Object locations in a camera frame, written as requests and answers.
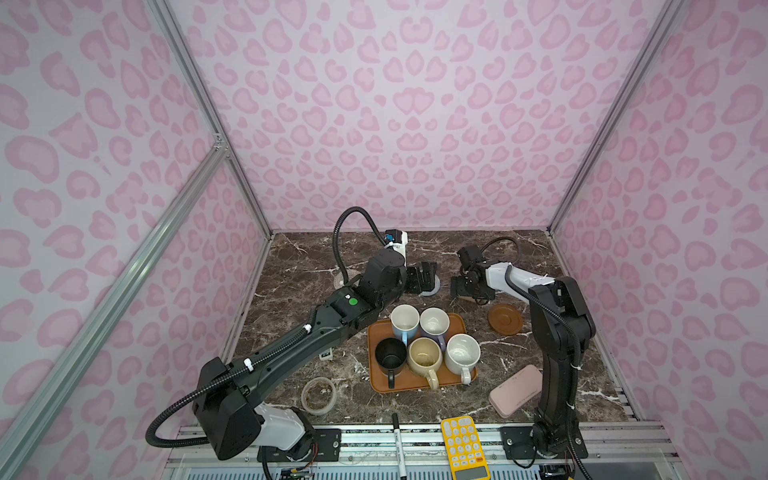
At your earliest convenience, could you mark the lavender mug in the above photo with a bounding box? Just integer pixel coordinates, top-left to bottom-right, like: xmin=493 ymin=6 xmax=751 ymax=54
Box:
xmin=419 ymin=307 xmax=451 ymax=351

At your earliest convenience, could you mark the beige ceramic mug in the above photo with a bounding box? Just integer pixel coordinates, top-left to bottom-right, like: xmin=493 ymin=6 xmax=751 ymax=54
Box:
xmin=407 ymin=337 xmax=443 ymax=390

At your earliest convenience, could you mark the clear tape roll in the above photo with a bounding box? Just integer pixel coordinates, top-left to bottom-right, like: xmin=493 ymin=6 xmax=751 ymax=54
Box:
xmin=300 ymin=377 xmax=338 ymax=416

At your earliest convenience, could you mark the yellow calculator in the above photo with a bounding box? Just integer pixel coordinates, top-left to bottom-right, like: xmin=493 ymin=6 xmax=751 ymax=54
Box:
xmin=441 ymin=416 xmax=491 ymax=480

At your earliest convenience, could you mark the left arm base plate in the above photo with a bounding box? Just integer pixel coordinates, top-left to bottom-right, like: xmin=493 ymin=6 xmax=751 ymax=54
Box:
xmin=257 ymin=428 xmax=342 ymax=465

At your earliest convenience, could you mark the white speckled mug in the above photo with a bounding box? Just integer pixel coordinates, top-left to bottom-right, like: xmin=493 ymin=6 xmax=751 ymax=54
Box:
xmin=444 ymin=334 xmax=481 ymax=385

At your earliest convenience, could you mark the black mug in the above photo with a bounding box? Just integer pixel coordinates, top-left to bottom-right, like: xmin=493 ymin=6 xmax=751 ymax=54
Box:
xmin=374 ymin=338 xmax=408 ymax=390

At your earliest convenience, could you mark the aluminium frame diagonal bar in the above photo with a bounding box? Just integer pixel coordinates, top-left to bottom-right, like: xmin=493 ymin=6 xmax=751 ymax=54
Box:
xmin=1 ymin=146 xmax=230 ymax=479

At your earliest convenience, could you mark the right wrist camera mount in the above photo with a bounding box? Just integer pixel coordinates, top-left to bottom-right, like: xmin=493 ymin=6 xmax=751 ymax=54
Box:
xmin=457 ymin=245 xmax=487 ymax=277

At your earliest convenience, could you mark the black marker pen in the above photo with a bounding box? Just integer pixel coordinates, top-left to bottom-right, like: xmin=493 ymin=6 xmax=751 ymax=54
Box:
xmin=392 ymin=413 xmax=408 ymax=480

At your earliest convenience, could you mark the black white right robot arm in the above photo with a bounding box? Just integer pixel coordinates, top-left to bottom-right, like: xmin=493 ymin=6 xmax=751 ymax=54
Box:
xmin=451 ymin=245 xmax=596 ymax=467

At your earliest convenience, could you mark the cork flower shaped coaster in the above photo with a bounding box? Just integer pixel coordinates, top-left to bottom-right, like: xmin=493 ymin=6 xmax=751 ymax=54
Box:
xmin=474 ymin=297 xmax=495 ymax=306

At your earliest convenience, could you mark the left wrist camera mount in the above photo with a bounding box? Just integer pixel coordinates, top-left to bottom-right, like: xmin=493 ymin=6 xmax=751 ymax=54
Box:
xmin=383 ymin=229 xmax=408 ymax=264

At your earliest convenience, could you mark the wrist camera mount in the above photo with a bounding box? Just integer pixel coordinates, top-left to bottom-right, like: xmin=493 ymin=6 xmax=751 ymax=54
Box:
xmin=457 ymin=245 xmax=487 ymax=277
xmin=383 ymin=229 xmax=408 ymax=264

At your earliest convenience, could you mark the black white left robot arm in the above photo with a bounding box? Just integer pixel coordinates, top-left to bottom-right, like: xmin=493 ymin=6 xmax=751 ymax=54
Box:
xmin=145 ymin=206 xmax=440 ymax=460

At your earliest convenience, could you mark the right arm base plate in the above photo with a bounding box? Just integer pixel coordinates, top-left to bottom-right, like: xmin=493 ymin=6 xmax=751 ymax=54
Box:
xmin=499 ymin=425 xmax=538 ymax=461

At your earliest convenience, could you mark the light blue mug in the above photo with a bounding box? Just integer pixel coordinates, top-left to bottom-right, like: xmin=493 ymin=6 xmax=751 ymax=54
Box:
xmin=390 ymin=304 xmax=420 ymax=345

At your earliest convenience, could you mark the grey blue woven coaster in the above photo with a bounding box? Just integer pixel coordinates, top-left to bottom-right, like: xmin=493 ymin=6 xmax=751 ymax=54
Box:
xmin=420 ymin=276 xmax=441 ymax=297

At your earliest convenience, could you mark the pink case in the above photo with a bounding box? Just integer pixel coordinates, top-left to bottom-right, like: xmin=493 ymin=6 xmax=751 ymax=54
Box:
xmin=489 ymin=365 xmax=543 ymax=419

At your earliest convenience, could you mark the multicolour woven round coaster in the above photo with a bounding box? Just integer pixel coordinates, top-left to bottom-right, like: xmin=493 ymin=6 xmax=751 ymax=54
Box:
xmin=333 ymin=269 xmax=360 ymax=290

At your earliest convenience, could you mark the brown wooden round coaster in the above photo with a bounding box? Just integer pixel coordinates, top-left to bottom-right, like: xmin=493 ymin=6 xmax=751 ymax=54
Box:
xmin=487 ymin=304 xmax=524 ymax=336

